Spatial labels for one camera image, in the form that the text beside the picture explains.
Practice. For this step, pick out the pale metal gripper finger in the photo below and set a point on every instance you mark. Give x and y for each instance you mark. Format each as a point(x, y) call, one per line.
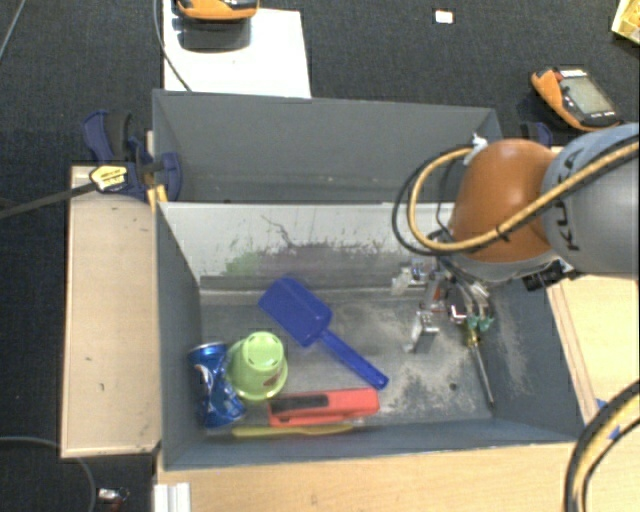
point(424, 334)
point(406, 281)

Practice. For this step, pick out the blue plastic scoop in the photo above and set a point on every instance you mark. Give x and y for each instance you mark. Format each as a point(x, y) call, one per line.
point(297, 310)

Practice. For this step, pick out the red stapler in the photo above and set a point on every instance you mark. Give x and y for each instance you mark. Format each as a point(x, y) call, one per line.
point(325, 406)

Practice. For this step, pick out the grey metal bin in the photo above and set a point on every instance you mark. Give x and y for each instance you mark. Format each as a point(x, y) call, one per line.
point(310, 150)

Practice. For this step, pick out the yellow flat plastic knife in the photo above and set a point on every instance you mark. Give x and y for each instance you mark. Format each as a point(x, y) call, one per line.
point(290, 431)

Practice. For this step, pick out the green plastic cup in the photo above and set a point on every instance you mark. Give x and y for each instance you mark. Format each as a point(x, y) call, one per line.
point(257, 367)

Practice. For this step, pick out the blue drink can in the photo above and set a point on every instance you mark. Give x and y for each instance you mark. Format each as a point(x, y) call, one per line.
point(216, 387)

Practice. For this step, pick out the pale wood board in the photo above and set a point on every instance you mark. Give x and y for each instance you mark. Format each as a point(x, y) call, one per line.
point(110, 320)

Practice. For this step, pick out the black cylinder on white bracket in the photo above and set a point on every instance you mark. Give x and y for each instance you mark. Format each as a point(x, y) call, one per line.
point(546, 278)

